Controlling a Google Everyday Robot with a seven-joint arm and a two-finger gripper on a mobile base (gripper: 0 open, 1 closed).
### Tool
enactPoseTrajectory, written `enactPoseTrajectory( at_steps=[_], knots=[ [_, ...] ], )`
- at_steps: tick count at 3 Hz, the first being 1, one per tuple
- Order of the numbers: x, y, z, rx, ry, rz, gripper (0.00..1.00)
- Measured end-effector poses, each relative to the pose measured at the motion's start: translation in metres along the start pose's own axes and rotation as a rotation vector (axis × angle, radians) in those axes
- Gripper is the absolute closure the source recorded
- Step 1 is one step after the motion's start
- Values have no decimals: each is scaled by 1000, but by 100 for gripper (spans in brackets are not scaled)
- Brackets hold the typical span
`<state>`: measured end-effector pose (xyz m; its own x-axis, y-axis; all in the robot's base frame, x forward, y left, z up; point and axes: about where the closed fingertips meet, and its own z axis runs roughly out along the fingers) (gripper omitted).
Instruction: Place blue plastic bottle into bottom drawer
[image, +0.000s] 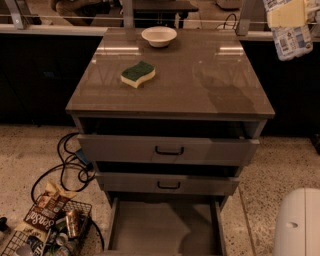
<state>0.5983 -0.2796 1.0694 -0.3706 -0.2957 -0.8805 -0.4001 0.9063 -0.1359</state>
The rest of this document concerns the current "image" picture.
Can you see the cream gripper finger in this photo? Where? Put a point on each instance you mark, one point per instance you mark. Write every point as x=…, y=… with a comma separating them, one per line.
x=286, y=13

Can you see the clear plastic water bottle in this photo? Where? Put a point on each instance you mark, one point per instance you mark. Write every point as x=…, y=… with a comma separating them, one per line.
x=291, y=42

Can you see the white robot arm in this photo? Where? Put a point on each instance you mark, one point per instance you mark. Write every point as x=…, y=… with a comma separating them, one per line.
x=290, y=230

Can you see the grey drawer cabinet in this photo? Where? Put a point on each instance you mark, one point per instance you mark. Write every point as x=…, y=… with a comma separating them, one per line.
x=204, y=87

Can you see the grey top drawer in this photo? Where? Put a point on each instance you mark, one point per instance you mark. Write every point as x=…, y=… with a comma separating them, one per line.
x=168, y=150

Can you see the grey drawer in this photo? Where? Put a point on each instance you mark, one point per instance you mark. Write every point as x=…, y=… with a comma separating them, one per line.
x=170, y=184
x=168, y=150
x=165, y=228

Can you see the grey middle drawer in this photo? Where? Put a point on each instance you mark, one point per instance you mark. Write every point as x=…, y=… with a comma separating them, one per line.
x=170, y=184

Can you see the grey bottom drawer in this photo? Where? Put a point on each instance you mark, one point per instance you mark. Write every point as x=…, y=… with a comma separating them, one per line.
x=165, y=228

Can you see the white ceramic bowl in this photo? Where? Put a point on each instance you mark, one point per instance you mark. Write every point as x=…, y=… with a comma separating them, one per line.
x=159, y=36

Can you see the green and yellow sponge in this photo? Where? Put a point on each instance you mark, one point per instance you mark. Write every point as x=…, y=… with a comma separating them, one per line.
x=138, y=74

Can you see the blue power plug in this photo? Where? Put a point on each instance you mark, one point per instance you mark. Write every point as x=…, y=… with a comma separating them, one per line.
x=82, y=158

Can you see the bronze drink can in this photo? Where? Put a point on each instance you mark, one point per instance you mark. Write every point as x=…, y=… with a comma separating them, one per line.
x=72, y=223

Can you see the silver can top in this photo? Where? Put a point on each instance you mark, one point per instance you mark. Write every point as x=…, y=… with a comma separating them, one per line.
x=61, y=239

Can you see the brown snack bag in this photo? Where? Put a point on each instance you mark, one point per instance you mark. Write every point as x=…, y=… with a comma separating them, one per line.
x=43, y=214

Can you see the metal railing frame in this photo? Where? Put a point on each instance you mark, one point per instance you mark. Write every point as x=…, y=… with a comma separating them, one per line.
x=246, y=17

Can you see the black wire basket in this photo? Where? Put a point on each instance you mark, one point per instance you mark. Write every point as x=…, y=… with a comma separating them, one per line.
x=35, y=247

